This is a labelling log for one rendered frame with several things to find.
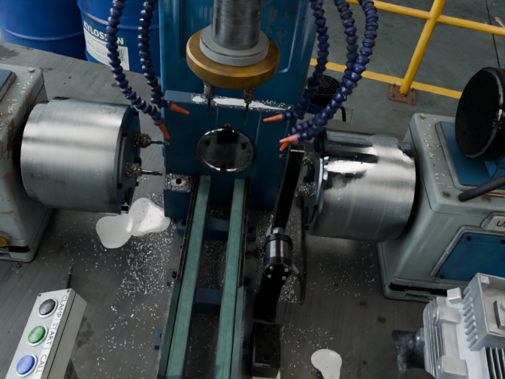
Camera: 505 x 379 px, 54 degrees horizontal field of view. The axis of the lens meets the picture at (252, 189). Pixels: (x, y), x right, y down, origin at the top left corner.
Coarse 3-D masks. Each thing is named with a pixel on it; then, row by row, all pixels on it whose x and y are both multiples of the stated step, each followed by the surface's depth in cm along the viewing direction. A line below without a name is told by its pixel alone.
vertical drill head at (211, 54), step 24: (216, 0) 86; (240, 0) 84; (216, 24) 89; (240, 24) 87; (192, 48) 93; (216, 48) 90; (240, 48) 90; (264, 48) 92; (216, 72) 89; (240, 72) 90; (264, 72) 91
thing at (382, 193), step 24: (312, 144) 122; (336, 144) 105; (360, 144) 106; (384, 144) 107; (408, 144) 111; (312, 168) 116; (336, 168) 103; (360, 168) 103; (384, 168) 103; (408, 168) 105; (312, 192) 108; (336, 192) 103; (360, 192) 103; (384, 192) 103; (408, 192) 104; (312, 216) 109; (336, 216) 105; (360, 216) 105; (384, 216) 104; (408, 216) 106; (360, 240) 113; (384, 240) 111
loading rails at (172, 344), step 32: (192, 192) 123; (192, 224) 118; (224, 224) 128; (192, 256) 112; (192, 288) 106; (224, 288) 107; (192, 320) 113; (224, 320) 102; (160, 352) 94; (224, 352) 97
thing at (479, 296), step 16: (480, 288) 86; (496, 288) 90; (464, 304) 91; (480, 304) 85; (496, 304) 87; (464, 320) 89; (480, 320) 84; (496, 320) 86; (480, 336) 83; (496, 336) 81
